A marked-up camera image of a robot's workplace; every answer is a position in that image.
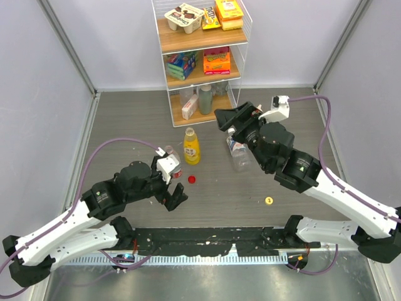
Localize slotted aluminium cable rail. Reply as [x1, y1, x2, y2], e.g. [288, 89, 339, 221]
[65, 252, 288, 267]

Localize yellow honey pomelo drink bottle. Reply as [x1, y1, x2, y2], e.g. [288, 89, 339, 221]
[184, 127, 201, 165]

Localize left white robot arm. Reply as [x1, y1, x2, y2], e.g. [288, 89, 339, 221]
[3, 154, 187, 288]

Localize grey green bottle on shelf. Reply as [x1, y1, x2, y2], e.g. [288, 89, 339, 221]
[199, 85, 213, 115]

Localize blue green box stack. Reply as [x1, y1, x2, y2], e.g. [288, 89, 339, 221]
[165, 51, 199, 80]

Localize orange snack box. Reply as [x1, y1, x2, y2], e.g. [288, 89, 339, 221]
[203, 46, 231, 75]

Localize clear red-label water bottle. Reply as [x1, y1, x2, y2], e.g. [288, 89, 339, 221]
[164, 145, 182, 179]

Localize red bottle cap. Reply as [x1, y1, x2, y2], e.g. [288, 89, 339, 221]
[188, 176, 196, 184]

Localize white wire shelf rack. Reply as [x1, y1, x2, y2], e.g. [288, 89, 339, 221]
[151, 1, 253, 128]

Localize chocolate pudding cup pack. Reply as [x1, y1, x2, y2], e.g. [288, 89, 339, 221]
[164, 3, 204, 34]

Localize white red small box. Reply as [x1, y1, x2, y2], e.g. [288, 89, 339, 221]
[181, 94, 199, 120]

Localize yellow M&M candy bag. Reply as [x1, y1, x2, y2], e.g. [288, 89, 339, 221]
[202, 6, 221, 30]

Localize yellow bottle cap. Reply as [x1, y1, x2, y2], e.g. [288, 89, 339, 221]
[265, 197, 274, 206]

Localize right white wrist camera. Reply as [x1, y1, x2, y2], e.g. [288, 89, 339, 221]
[258, 95, 289, 123]

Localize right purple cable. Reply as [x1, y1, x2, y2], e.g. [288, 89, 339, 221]
[288, 95, 401, 225]

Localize clear glass jar on shelf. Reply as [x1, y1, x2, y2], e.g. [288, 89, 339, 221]
[213, 81, 228, 96]

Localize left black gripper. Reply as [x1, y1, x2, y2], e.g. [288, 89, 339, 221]
[126, 156, 188, 210]

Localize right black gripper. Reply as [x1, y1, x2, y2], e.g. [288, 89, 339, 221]
[214, 101, 273, 171]

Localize clear blue-label water bottle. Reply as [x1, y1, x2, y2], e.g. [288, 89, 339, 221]
[226, 128, 251, 172]

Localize yellow sponge pack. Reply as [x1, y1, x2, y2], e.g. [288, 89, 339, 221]
[215, 0, 244, 31]

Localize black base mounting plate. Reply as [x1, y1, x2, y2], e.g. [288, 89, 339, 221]
[103, 226, 323, 258]

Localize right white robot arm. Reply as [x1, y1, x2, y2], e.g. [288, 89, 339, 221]
[214, 95, 400, 263]

